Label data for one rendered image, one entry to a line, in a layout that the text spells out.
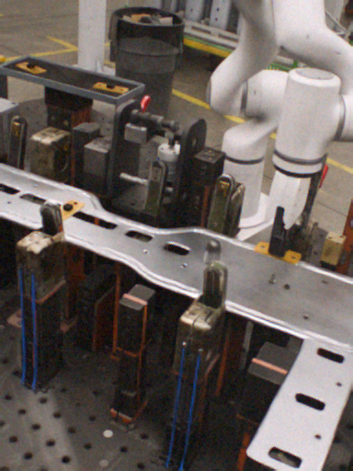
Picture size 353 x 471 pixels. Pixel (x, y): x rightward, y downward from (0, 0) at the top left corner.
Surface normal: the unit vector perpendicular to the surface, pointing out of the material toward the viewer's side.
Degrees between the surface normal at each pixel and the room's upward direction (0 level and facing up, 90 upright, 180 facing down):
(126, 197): 0
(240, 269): 0
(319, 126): 90
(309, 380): 0
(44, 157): 90
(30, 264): 90
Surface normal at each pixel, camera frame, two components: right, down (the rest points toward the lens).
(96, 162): -0.44, 0.43
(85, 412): 0.10, -0.85
